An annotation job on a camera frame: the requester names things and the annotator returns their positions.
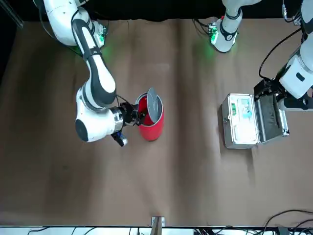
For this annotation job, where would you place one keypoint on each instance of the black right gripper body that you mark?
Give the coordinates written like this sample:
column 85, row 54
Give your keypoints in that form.
column 130, row 114

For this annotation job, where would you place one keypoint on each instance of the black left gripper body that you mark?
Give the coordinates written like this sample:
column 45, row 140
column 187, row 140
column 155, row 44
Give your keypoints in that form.
column 267, row 86

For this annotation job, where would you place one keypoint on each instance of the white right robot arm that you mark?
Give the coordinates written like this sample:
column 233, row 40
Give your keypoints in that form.
column 97, row 73

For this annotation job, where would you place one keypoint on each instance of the aluminium frame post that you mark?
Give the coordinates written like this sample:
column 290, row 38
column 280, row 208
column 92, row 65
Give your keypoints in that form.
column 157, row 225

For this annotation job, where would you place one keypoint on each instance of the red push-button trash can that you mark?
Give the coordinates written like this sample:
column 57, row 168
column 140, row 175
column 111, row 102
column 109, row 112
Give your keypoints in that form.
column 151, row 132

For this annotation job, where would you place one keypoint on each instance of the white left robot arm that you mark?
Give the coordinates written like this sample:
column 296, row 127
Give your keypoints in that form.
column 226, row 36

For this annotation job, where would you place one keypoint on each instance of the dark frame bar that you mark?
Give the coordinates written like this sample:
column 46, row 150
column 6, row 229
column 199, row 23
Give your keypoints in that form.
column 13, row 14

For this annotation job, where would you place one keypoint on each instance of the silver aluminium case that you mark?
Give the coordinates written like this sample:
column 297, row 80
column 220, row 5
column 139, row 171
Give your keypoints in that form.
column 242, row 127

